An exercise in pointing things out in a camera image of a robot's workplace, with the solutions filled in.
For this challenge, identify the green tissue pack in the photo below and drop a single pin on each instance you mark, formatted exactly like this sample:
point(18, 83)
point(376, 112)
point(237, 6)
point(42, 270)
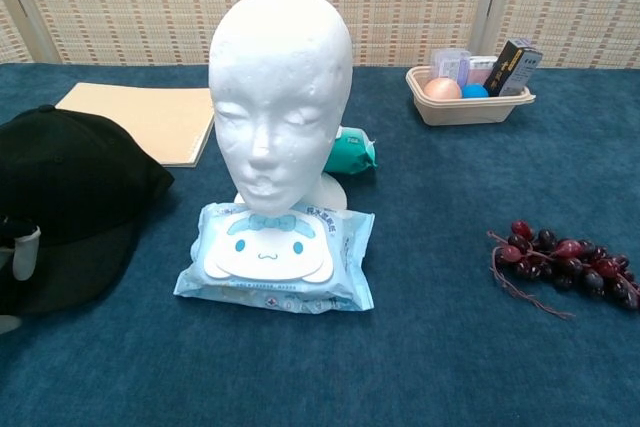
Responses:
point(352, 154)

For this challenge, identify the black gold print box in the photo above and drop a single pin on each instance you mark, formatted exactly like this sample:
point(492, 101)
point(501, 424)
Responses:
point(505, 69)

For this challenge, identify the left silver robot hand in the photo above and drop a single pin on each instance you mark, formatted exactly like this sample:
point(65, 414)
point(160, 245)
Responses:
point(25, 252)

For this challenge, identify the purple grey box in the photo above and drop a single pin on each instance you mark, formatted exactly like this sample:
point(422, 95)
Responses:
point(527, 72)

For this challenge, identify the translucent purple box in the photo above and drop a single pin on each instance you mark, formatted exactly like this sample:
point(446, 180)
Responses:
point(450, 64)

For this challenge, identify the beige plastic tray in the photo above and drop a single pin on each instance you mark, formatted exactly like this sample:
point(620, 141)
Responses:
point(465, 112)

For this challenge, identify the dark red grape bunch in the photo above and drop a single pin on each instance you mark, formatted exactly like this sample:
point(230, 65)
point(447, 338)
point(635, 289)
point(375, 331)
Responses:
point(570, 259)

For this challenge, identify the black fabric cap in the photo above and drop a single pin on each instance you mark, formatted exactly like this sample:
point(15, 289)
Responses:
point(75, 172)

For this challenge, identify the blue cartoon wet wipes pack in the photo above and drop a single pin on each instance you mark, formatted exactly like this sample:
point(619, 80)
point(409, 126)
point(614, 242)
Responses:
point(270, 257)

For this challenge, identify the yellow paper notebook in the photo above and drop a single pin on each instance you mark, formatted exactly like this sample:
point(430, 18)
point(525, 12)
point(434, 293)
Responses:
point(160, 117)

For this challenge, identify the blue ball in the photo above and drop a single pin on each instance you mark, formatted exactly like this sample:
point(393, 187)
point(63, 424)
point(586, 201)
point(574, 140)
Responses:
point(475, 92)

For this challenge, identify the blue table cloth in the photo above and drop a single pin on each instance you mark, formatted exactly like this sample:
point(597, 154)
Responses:
point(450, 187)

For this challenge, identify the peach ball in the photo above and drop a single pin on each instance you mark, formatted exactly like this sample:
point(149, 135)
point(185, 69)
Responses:
point(442, 89)

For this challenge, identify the white foam mannequin head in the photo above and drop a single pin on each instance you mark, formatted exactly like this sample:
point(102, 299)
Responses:
point(280, 72)

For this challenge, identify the pink white box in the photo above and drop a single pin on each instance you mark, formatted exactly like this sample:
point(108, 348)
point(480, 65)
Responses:
point(482, 69)

